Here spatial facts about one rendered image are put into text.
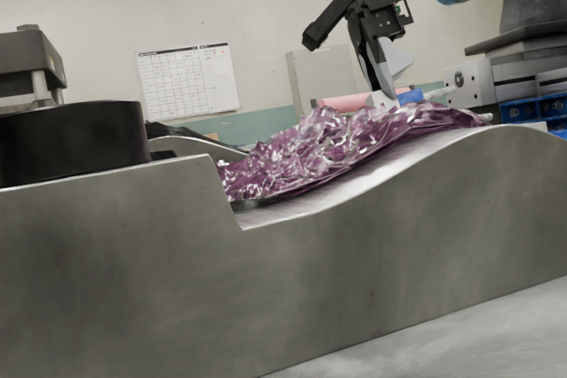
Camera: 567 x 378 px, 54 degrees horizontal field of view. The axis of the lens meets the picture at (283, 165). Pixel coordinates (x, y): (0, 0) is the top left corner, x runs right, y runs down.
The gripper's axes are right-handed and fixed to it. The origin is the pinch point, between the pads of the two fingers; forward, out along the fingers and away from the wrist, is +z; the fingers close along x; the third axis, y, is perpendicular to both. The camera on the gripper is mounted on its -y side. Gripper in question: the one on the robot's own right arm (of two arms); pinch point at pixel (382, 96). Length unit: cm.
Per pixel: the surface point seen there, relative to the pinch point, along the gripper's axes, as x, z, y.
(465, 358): -57, 20, -16
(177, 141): -18.0, 0.2, -29.4
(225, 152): -17.7, 3.1, -24.5
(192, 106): 616, -150, -71
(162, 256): -57, 12, -27
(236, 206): -49, 11, -24
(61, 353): -58, 15, -32
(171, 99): 609, -166, -92
